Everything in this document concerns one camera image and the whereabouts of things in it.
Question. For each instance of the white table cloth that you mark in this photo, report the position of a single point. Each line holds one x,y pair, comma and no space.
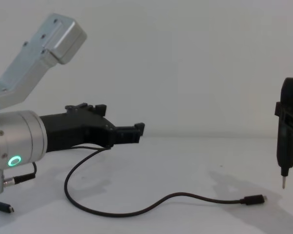
185,170

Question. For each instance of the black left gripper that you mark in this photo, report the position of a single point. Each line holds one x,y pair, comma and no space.
70,131

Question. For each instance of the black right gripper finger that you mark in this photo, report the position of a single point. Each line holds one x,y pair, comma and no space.
291,122

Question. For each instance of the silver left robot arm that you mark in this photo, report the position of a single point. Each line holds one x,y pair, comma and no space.
17,136

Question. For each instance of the black electric screwdriver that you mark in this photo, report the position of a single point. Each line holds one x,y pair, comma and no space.
287,156

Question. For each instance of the white curtain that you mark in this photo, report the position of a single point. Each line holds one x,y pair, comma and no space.
173,61

